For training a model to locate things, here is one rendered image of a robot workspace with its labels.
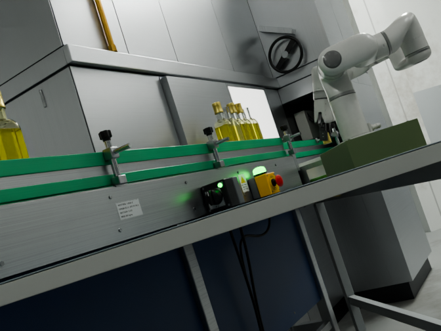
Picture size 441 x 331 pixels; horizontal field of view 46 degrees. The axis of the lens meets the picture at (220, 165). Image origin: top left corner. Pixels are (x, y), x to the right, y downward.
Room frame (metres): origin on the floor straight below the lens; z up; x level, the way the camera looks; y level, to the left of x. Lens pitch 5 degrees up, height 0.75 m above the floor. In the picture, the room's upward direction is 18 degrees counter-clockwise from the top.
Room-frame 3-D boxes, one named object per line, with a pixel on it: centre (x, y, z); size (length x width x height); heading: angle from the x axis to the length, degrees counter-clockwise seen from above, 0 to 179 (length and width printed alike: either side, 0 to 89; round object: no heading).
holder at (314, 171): (2.17, -0.39, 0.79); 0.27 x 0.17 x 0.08; 60
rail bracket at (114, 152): (1.16, 0.21, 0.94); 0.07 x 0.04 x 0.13; 60
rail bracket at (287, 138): (2.10, -0.27, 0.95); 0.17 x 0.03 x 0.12; 60
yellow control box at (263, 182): (1.70, -0.12, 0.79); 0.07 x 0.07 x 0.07; 60
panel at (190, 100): (2.36, -0.12, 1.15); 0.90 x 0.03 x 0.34; 150
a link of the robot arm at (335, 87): (1.74, -0.47, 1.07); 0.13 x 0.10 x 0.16; 171
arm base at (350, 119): (1.75, -0.48, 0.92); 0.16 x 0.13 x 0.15; 105
